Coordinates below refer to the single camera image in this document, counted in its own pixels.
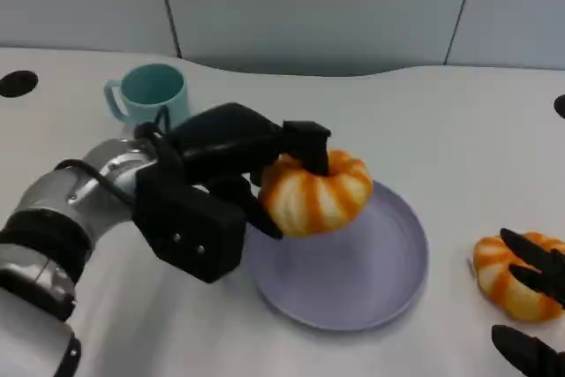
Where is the orange and white bread roll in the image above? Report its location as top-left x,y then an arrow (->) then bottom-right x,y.
466,230 -> 565,322
260,149 -> 374,238

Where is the lilac plate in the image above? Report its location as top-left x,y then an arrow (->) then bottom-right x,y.
244,178 -> 429,332

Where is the pale green mug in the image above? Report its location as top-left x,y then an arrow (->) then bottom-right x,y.
103,63 -> 190,131

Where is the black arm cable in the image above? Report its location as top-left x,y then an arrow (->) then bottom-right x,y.
133,106 -> 176,162
55,158 -> 139,211

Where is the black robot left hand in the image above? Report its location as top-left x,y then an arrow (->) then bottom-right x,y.
169,102 -> 332,240

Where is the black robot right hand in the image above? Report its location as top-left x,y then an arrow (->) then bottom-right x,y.
491,227 -> 565,377

